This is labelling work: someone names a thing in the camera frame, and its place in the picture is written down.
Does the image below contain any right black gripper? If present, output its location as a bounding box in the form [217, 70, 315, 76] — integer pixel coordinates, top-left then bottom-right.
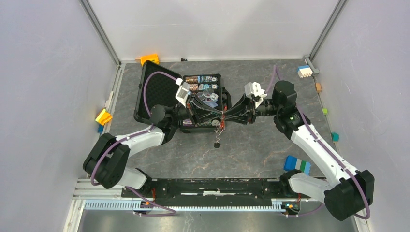
[223, 92, 281, 125]

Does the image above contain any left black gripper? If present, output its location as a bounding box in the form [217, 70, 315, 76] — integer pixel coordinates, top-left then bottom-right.
[169, 93, 222, 127]

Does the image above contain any red keyring carabiner with rings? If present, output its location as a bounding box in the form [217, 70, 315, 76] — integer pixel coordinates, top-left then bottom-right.
[214, 113, 226, 148]

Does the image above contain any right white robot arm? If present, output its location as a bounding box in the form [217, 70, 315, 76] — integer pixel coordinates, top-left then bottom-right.
[222, 81, 375, 221]

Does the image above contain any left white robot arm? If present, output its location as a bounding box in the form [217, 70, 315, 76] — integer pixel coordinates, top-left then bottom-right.
[83, 98, 227, 197]

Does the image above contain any black poker chip case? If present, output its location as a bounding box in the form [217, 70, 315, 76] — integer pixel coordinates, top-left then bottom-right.
[134, 61, 232, 124]

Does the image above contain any blue green brick stack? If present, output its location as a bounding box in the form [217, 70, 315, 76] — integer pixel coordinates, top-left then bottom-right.
[283, 155, 311, 175]

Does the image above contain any blue white toy block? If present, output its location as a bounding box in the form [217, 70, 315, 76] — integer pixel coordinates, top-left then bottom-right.
[297, 65, 313, 78]

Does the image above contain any small wooden cube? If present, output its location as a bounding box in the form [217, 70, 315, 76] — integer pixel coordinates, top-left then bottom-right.
[315, 83, 322, 93]

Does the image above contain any teal cube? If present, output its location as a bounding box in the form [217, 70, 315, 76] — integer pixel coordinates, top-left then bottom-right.
[331, 132, 339, 142]

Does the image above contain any yellow orange toy block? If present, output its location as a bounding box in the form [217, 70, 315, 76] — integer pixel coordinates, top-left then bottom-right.
[95, 108, 113, 126]

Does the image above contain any small blue block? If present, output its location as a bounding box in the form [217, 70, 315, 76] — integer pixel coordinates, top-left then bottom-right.
[97, 125, 104, 134]

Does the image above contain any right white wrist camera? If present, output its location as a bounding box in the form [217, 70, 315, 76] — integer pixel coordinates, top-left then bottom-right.
[244, 82, 267, 103]

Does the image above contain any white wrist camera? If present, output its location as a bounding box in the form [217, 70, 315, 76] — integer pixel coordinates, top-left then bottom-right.
[244, 82, 267, 103]
[175, 82, 190, 107]

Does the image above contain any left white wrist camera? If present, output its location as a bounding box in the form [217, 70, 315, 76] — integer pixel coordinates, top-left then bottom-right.
[175, 82, 190, 107]

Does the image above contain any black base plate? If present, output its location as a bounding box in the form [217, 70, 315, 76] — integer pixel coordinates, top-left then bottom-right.
[138, 178, 303, 207]

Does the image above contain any white cable comb rail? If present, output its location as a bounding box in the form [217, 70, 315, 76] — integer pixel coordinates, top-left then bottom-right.
[84, 200, 285, 213]

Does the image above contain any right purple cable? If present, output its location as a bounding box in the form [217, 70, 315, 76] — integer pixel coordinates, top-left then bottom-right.
[265, 66, 371, 220]

